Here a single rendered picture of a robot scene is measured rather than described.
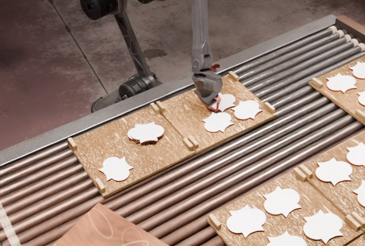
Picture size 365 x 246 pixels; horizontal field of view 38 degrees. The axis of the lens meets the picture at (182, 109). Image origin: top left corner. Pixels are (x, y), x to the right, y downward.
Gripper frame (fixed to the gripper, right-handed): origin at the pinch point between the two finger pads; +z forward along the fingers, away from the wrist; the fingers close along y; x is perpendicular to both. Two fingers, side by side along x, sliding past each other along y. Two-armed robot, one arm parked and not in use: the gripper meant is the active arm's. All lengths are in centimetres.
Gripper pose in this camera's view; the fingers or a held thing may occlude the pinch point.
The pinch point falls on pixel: (212, 105)
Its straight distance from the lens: 231.3
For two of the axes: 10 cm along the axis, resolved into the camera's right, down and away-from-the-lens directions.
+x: -7.8, 6.0, -1.6
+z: 3.3, 6.2, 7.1
